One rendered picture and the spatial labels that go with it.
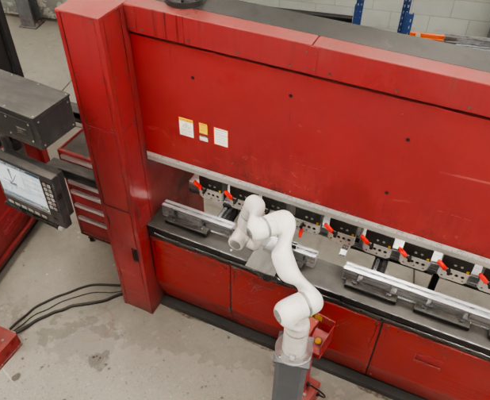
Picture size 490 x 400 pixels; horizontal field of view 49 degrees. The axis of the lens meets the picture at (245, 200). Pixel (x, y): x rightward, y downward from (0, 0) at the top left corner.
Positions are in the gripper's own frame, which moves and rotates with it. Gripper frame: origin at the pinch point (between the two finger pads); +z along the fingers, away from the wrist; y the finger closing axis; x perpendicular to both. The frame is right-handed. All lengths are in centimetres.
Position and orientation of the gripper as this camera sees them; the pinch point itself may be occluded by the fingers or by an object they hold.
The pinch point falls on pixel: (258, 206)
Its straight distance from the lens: 299.4
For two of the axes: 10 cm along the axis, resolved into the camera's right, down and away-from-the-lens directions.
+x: 7.2, 6.7, 1.7
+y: -5.5, 4.1, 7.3
